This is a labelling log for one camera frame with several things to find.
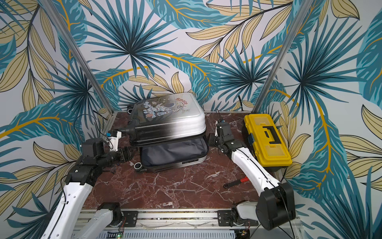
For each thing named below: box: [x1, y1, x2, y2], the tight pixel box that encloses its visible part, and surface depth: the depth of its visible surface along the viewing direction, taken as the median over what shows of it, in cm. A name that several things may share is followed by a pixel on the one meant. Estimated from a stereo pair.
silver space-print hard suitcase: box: [126, 92, 209, 172], surface depth 77 cm
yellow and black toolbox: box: [241, 113, 293, 172], surface depth 87 cm
